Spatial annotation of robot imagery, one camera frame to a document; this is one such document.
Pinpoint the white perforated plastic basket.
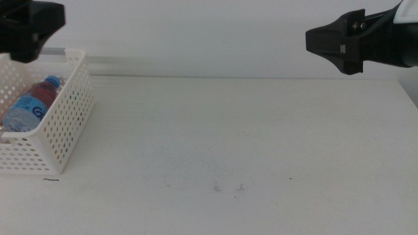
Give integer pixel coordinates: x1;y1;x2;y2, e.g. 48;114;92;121
0;48;96;176

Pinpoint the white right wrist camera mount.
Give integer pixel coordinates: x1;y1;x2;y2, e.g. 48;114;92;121
393;0;418;25

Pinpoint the clear water bottle blue cap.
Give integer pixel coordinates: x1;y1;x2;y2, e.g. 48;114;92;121
1;74;62;133

